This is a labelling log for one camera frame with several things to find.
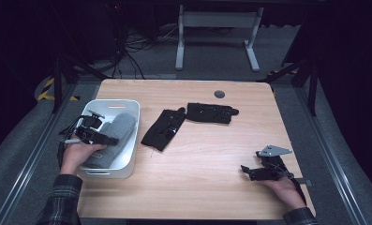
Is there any black metal stand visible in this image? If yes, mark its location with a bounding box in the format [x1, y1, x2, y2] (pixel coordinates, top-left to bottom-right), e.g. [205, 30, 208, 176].
[51, 53, 112, 114]
[257, 55, 320, 117]

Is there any aluminium floor rail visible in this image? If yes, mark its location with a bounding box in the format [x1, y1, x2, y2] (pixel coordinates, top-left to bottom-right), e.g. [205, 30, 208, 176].
[0, 83, 79, 225]
[294, 87, 368, 225]

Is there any white metal desk frame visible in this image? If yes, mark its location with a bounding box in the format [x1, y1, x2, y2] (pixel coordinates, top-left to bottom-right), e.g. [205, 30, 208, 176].
[174, 4, 265, 73]

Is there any yellow black hazard tape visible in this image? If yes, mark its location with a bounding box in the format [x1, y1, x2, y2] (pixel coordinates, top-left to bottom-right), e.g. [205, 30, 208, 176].
[37, 77, 81, 102]

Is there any person's right hand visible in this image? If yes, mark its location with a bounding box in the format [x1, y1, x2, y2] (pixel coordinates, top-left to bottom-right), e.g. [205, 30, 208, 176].
[258, 176, 307, 214]

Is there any tangle of black floor cables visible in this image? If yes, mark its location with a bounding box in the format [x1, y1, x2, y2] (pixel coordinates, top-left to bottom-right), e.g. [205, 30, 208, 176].
[110, 22, 182, 80]

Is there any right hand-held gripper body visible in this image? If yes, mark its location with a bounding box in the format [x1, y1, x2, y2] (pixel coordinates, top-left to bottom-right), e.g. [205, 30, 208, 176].
[256, 144, 293, 182]

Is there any white plastic bin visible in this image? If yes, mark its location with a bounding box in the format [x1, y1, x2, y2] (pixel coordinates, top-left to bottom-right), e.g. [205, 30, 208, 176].
[77, 98, 141, 179]

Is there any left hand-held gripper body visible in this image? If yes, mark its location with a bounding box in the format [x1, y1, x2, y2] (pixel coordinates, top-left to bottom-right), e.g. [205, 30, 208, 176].
[75, 109, 109, 146]

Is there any grey mitten with label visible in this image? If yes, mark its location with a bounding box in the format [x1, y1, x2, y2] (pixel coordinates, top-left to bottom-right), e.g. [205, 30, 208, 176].
[82, 112, 138, 170]

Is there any black glove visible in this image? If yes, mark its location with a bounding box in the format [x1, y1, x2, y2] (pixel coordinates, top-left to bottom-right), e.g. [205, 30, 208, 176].
[186, 102, 240, 125]
[141, 107, 187, 153]

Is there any person's left hand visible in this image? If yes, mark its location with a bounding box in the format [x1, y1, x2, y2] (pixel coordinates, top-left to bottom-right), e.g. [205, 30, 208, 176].
[59, 134, 108, 176]

